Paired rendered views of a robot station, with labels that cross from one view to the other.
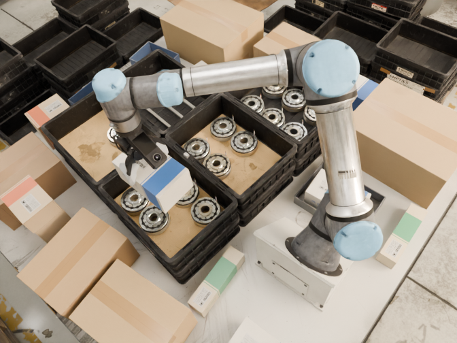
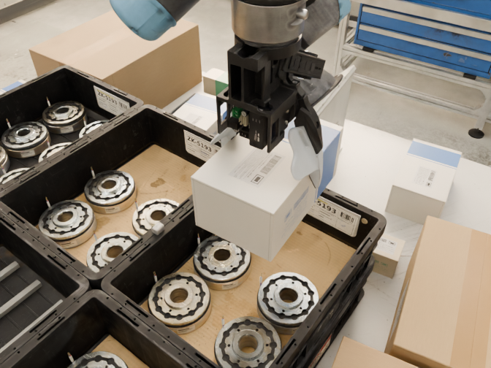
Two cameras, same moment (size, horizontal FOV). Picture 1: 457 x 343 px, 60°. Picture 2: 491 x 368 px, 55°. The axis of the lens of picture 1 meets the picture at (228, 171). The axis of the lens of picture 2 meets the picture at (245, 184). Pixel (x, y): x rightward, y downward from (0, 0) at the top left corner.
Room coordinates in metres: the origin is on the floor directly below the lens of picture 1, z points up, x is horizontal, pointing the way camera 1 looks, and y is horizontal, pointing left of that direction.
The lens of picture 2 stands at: (0.83, 0.69, 1.53)
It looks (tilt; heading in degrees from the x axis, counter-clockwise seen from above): 43 degrees down; 255
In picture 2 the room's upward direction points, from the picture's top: straight up
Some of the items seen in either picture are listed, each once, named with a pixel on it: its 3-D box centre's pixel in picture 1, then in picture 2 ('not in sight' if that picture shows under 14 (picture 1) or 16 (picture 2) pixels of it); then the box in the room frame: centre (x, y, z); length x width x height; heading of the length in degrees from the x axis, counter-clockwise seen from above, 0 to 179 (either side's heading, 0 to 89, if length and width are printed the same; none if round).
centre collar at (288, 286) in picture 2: (153, 217); (288, 296); (0.65, 0.28, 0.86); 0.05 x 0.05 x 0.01
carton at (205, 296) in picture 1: (217, 280); (344, 239); (0.44, 0.09, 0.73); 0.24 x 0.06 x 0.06; 137
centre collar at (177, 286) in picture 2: not in sight; (178, 296); (0.82, 0.23, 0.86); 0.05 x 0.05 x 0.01
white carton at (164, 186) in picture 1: (153, 173); (270, 175); (0.67, 0.22, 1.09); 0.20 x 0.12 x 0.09; 43
